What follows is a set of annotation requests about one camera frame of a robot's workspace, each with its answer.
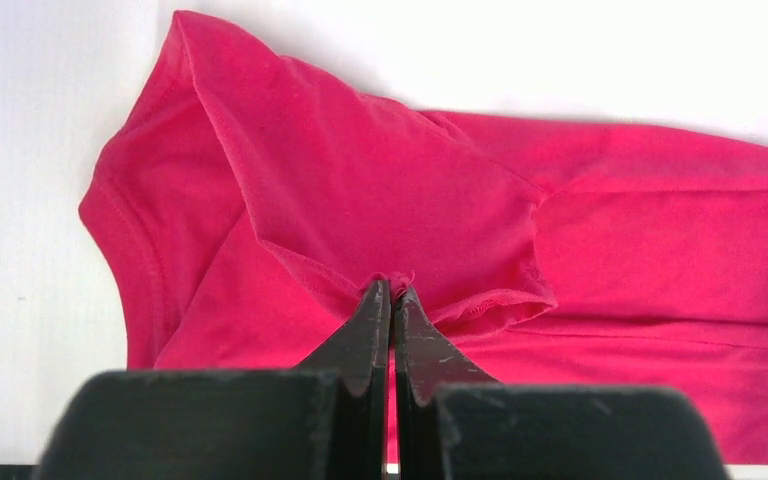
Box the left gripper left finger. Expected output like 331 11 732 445
34 281 391 479

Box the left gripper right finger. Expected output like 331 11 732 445
393 290 728 479

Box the crimson red t shirt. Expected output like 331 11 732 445
79 11 768 465

